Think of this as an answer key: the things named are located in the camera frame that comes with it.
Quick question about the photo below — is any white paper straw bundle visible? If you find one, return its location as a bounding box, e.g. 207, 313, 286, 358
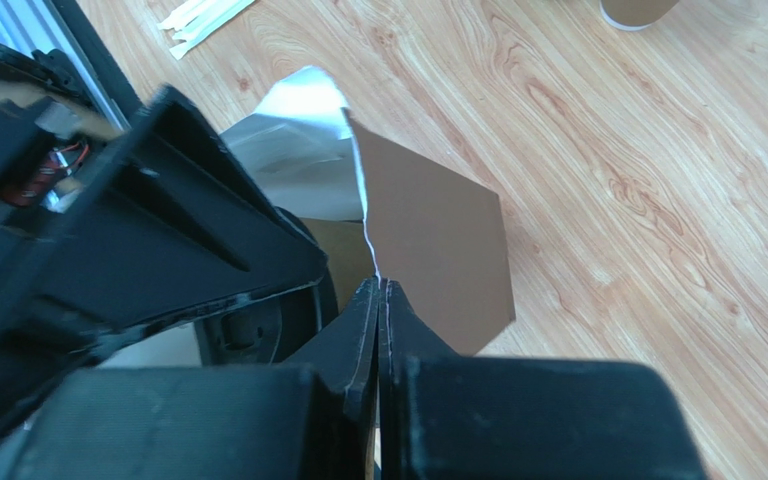
157, 0, 255, 60

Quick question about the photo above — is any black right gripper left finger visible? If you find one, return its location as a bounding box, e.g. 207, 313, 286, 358
8, 278, 381, 479

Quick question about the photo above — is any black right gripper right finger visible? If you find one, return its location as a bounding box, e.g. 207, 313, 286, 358
378, 280, 707, 479

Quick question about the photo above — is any black plastic cup lid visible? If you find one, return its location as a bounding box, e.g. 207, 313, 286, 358
180, 200, 337, 365

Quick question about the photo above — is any aluminium frame rail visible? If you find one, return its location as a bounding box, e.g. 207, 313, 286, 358
0, 1, 141, 127

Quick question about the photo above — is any stack of paper cups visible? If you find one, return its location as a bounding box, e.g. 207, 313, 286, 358
600, 0, 679, 32

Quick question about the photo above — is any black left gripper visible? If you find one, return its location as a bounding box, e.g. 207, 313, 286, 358
0, 43, 329, 461

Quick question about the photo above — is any brown paper bag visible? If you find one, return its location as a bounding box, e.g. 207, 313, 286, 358
222, 66, 516, 355

